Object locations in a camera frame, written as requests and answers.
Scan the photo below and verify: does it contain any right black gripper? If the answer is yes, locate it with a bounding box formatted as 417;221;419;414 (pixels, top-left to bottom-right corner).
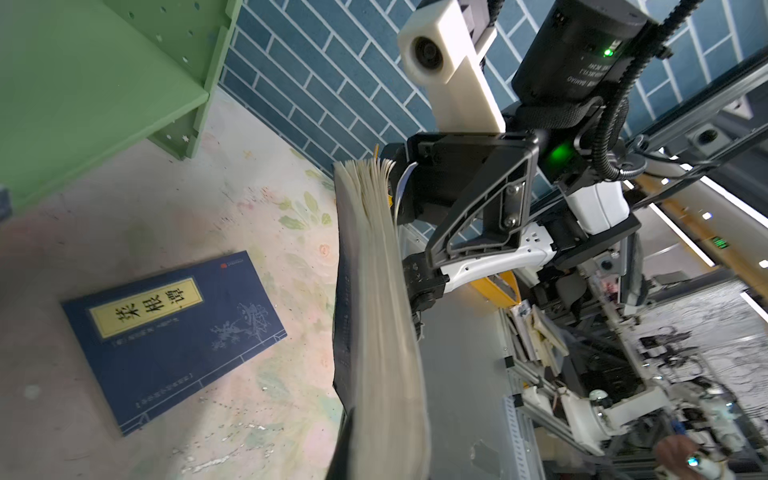
382;1;654;312

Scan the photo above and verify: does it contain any small blue book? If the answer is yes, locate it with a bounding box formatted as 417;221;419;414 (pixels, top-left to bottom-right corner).
62;251;287;436

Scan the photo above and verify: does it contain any green wooden shelf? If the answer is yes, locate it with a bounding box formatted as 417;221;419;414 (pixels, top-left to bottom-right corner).
1;0;242;218

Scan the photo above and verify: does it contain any yellow pen holder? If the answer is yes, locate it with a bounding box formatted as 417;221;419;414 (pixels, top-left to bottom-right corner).
470;271;522;309

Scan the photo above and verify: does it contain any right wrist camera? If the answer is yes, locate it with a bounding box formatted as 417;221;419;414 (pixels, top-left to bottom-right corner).
397;1;506;134

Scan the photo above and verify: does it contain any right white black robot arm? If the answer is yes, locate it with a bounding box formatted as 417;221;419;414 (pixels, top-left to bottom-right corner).
386;1;696;314

